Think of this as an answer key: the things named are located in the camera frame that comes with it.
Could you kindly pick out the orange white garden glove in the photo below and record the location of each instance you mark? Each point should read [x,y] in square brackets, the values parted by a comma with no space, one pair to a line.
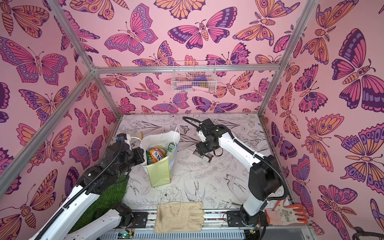
[282,215]

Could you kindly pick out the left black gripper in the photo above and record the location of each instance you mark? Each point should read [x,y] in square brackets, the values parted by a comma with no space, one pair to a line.
[138,157]

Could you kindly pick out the white paper bag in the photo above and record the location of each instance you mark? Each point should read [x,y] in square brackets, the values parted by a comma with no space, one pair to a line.
[159,173]

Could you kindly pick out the small brown snack pack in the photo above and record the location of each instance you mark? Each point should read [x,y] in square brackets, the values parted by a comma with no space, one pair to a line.
[206,157]

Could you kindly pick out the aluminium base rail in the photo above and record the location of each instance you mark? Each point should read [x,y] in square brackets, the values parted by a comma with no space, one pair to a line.
[229,224]

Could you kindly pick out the beige work glove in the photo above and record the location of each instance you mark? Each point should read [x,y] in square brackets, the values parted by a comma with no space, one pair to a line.
[175,217]

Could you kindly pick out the green artificial grass mat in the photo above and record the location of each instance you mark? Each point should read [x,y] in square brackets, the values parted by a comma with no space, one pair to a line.
[111,197]

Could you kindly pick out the green spring tea bag back-side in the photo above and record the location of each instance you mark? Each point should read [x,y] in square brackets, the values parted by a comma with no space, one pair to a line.
[171,148]

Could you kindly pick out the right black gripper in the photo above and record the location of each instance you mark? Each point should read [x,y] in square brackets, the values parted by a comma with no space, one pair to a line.
[202,150]

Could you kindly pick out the white wire basket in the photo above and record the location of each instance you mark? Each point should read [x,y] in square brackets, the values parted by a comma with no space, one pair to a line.
[194,76]

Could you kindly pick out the orange Fox's candy bag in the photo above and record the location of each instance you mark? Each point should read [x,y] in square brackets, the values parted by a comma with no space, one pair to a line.
[158,153]

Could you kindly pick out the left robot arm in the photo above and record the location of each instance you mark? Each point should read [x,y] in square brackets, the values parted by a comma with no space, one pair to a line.
[112,169]

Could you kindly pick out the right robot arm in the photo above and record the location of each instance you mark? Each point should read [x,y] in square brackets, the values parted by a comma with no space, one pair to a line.
[265,180]

